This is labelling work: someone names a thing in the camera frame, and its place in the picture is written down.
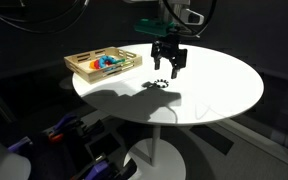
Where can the black mounting plate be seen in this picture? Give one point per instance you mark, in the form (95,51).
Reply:
(102,145)

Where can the slatted wooden box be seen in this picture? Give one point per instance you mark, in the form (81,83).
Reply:
(90,71)

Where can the white rounded lamp shade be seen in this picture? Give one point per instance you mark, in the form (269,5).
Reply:
(4,160)

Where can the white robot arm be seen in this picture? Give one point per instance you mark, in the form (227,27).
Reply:
(180,11)

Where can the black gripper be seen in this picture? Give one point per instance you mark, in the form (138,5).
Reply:
(169,50)

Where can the white table pedestal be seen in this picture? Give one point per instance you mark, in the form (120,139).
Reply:
(155,146)

